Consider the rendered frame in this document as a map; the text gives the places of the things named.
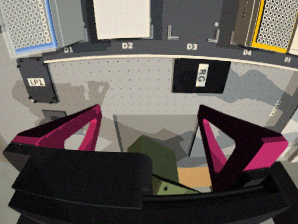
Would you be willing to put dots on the beige ready button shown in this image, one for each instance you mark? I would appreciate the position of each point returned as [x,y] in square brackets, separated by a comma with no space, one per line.
[51,114]

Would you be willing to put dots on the yellow tip rack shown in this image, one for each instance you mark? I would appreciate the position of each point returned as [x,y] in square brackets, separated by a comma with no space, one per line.
[265,24]

